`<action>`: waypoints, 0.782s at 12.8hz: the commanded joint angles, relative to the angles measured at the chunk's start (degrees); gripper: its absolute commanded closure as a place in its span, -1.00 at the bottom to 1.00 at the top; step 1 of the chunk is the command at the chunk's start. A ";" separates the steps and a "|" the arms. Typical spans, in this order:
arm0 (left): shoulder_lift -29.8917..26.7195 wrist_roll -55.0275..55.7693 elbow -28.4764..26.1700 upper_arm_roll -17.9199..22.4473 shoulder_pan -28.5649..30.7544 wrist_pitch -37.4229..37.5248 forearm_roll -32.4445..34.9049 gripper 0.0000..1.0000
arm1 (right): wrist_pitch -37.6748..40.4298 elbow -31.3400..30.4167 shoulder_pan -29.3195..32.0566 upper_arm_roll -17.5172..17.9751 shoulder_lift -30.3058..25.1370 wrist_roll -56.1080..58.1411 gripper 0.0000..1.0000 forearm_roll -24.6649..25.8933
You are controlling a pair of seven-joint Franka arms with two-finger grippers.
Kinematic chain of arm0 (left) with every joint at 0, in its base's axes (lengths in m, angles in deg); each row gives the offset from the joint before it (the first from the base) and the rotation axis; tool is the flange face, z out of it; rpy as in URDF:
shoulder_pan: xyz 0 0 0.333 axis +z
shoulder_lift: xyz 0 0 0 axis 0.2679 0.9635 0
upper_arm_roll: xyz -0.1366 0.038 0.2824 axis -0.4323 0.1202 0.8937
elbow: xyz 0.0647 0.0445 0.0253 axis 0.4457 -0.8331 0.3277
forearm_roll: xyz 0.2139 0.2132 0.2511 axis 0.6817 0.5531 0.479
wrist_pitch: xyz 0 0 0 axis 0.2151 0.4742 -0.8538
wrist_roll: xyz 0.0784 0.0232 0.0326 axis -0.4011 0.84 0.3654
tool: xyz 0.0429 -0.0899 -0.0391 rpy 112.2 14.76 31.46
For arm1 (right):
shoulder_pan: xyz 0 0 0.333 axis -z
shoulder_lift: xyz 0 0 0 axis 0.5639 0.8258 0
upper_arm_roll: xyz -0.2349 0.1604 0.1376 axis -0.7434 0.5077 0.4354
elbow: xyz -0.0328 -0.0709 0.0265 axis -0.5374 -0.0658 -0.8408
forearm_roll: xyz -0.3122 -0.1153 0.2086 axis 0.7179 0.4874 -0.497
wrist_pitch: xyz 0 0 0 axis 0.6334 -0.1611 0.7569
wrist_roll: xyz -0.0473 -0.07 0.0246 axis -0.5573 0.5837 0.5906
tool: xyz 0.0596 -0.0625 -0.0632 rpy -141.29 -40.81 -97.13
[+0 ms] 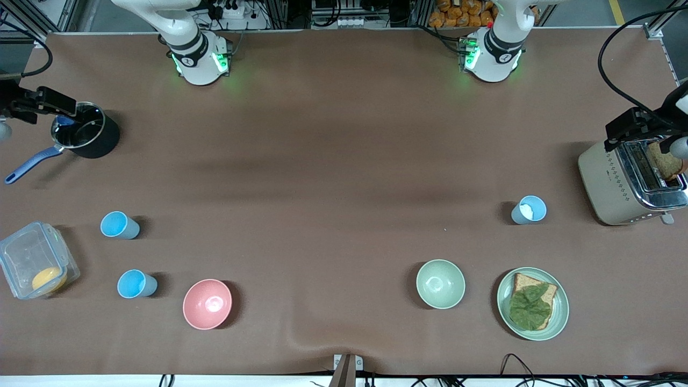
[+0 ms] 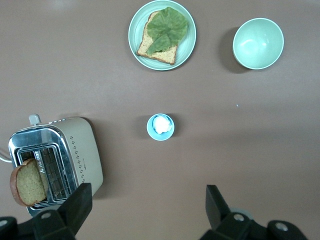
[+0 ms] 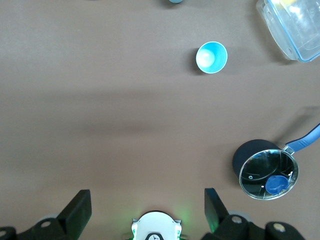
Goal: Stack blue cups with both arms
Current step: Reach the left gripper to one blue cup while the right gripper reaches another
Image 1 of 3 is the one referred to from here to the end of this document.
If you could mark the brown toast slice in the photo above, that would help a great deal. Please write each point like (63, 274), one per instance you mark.
(664, 161)

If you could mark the pale green plate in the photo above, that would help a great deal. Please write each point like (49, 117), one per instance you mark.
(561, 309)

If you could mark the pink bowl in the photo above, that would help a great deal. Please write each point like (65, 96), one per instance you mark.
(207, 304)

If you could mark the green lettuce leaf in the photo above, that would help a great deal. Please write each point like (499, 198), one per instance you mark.
(529, 309)

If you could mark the brown bread slice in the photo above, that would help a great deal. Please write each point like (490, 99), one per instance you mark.
(524, 280)

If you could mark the pale grey-blue plastic cup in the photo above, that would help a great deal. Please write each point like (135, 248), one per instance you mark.
(529, 209)

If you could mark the white power strip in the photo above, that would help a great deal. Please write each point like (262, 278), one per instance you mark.
(231, 9)

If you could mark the metal table clamp bracket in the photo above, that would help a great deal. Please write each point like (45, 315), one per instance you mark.
(346, 371)

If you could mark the white socket strip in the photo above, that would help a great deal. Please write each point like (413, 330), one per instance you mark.
(352, 23)

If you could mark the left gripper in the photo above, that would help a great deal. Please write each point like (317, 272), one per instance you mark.
(659, 117)

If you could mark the bag of orange snacks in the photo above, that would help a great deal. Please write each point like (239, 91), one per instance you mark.
(457, 13)

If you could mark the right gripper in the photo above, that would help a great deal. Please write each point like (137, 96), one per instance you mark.
(11, 99)

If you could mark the pale green bowl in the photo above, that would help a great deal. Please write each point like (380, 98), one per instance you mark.
(441, 284)

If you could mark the orange round food piece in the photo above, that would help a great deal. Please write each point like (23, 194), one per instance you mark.
(47, 278)

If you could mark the bright blue plastic cup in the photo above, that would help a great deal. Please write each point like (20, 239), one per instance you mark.
(115, 224)
(133, 284)

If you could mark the clear plastic food container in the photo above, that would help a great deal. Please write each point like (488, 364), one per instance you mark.
(24, 252)

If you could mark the beige and chrome toaster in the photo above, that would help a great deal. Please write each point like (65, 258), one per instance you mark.
(604, 183)

